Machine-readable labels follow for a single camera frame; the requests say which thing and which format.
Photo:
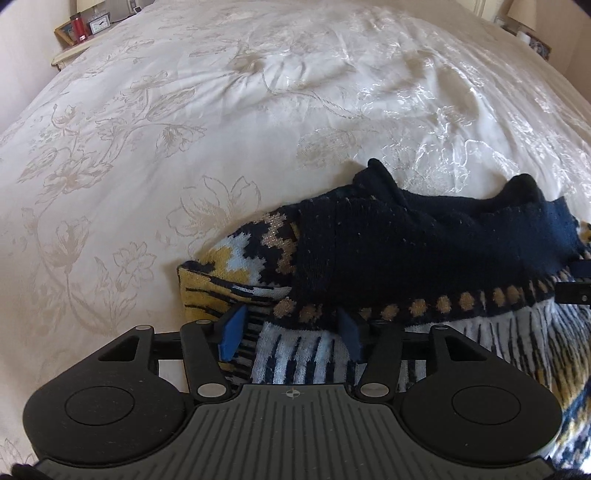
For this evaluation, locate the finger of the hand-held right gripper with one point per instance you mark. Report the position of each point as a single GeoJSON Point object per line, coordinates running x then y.
{"type": "Point", "coordinates": [575, 293]}

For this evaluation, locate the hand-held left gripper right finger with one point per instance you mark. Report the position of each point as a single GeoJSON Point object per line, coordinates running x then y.
{"type": "Point", "coordinates": [350, 334]}

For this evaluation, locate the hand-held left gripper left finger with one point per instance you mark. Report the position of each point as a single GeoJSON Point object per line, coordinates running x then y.
{"type": "Point", "coordinates": [233, 334]}

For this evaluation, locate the navy yellow patterned knit sweater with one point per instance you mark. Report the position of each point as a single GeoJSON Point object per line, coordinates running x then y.
{"type": "Point", "coordinates": [415, 240]}

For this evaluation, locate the cream floral bed cover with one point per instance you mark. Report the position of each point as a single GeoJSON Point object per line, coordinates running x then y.
{"type": "Point", "coordinates": [207, 115]}

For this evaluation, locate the patterned framed picture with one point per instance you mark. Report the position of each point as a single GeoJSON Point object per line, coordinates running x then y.
{"type": "Point", "coordinates": [540, 47]}

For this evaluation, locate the small white jar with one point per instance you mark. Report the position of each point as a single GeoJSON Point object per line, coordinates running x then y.
{"type": "Point", "coordinates": [522, 35]}

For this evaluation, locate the cream shade table lamp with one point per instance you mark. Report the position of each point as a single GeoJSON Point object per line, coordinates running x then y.
{"type": "Point", "coordinates": [524, 14]}

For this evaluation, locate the cream wooden nightstand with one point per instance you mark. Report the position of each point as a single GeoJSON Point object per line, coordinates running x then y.
{"type": "Point", "coordinates": [69, 56]}

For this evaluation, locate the small white alarm clock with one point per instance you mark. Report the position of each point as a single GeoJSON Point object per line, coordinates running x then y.
{"type": "Point", "coordinates": [99, 24]}

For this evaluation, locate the red canister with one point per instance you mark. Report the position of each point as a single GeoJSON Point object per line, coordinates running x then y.
{"type": "Point", "coordinates": [78, 27]}

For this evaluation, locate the wooden photo frame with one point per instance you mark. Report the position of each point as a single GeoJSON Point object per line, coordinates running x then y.
{"type": "Point", "coordinates": [64, 33]}

